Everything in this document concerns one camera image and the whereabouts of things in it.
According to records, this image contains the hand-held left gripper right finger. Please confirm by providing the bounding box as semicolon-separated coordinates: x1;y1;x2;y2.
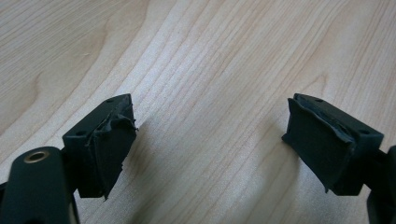
280;92;385;197

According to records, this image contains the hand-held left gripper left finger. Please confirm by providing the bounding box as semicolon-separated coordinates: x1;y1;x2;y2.
62;93;139;201

